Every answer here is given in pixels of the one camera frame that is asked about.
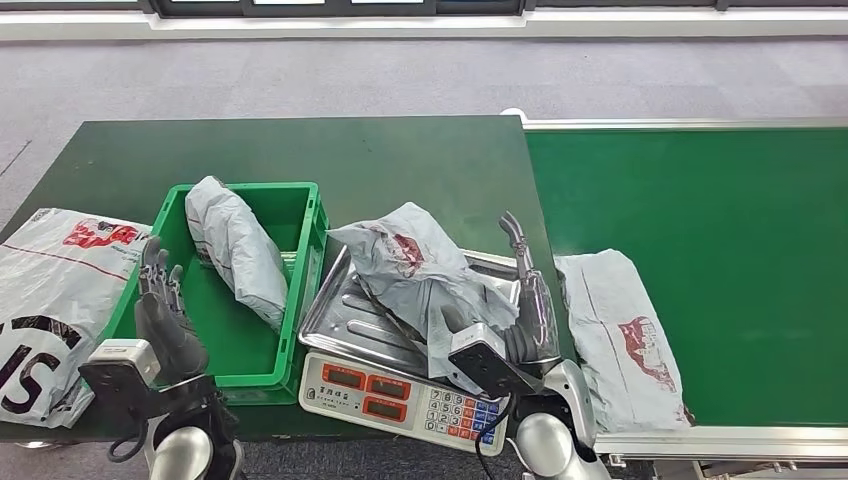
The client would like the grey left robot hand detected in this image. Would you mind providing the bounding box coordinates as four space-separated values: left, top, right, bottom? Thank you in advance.
134 236 211 389

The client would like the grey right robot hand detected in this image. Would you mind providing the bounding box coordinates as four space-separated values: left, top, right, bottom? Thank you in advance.
498 211 564 366

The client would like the grey red-print package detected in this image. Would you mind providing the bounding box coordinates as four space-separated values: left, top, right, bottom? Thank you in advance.
554 248 695 436
327 201 522 397

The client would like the flat grey red-print package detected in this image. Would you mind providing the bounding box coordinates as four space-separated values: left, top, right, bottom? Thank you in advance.
554 248 695 436

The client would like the plain grey mailer package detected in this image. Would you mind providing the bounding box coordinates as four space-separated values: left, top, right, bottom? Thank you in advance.
184 176 291 337

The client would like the green conveyor belt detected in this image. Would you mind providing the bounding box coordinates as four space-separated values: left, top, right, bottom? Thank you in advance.
524 128 848 429

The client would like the green plastic crate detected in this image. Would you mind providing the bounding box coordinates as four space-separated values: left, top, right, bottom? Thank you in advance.
99 182 331 407

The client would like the large white printed bag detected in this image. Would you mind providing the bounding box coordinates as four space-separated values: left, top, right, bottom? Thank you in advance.
0 207 154 431

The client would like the electronic scale with steel tray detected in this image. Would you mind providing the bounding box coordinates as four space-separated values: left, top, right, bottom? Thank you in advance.
297 243 532 458

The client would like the dark green table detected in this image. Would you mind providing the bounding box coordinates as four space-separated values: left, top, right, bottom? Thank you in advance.
0 116 579 444

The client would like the white window sill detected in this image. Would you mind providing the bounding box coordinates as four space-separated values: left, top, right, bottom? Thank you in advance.
0 7 848 45

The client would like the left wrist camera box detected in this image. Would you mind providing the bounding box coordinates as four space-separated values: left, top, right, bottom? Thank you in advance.
78 338 164 427

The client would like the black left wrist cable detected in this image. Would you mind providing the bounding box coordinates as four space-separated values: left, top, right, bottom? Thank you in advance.
107 415 152 465

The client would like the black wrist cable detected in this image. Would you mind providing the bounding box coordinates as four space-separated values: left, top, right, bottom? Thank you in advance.
107 415 152 465
474 393 519 480

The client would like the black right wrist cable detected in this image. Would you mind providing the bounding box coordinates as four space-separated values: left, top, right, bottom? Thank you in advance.
474 393 519 480

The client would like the silver conveyor frame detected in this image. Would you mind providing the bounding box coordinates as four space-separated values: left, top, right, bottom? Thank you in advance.
499 108 848 480

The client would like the dark window frame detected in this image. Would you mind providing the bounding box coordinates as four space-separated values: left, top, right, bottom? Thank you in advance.
0 0 848 19

